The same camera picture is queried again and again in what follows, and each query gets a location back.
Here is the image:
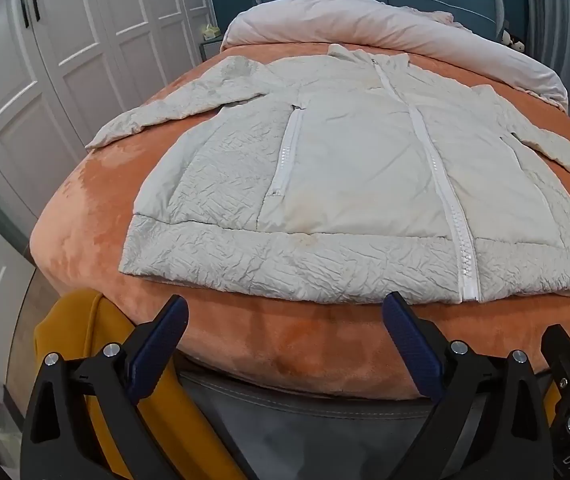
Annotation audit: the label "grey nightstand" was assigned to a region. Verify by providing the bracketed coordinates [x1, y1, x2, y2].
[199, 39, 226, 66]

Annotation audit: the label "pale pink duvet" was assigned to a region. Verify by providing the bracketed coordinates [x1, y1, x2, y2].
[221, 0, 569, 111]

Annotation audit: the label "small plush toy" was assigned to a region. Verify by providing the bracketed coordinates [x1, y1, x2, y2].
[498, 30, 525, 52]

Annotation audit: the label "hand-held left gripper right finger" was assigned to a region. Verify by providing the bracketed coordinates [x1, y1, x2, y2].
[382, 291, 553, 480]

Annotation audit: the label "yellow garment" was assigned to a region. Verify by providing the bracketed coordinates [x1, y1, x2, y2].
[34, 290, 246, 480]

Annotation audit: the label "white panelled wardrobe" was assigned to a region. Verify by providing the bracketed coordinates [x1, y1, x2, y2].
[0, 0, 223, 221]

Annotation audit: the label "grey upholstered bed frame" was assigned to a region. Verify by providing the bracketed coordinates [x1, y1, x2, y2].
[180, 370, 438, 480]

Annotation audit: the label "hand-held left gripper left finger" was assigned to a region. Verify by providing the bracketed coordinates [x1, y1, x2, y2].
[20, 295, 261, 480]

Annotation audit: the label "orange plush blanket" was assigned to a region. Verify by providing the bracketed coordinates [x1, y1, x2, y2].
[29, 42, 570, 401]

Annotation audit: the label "cream zip-up puffer jacket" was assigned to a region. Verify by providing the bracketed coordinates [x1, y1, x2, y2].
[85, 44, 570, 306]

